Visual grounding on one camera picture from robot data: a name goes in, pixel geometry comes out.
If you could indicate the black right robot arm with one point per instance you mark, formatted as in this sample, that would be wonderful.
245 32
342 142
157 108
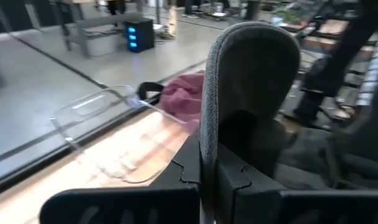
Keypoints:
319 77

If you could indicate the black frame clamp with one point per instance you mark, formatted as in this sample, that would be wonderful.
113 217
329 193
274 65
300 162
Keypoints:
142 90

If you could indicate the grey metal bench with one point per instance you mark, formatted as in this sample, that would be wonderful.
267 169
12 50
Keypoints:
83 34

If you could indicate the maroon baseball cap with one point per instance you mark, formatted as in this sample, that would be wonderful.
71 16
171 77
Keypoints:
182 96

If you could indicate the clear plastic bin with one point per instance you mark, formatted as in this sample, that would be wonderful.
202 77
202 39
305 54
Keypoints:
92 105

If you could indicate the black tower with blue lights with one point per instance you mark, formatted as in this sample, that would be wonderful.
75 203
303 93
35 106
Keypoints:
140 34

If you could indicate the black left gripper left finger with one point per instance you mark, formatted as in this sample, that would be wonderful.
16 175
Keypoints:
120 205

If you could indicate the person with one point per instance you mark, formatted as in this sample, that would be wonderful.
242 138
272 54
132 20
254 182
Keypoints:
374 68

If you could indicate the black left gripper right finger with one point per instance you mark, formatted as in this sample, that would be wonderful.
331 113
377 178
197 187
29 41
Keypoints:
300 208

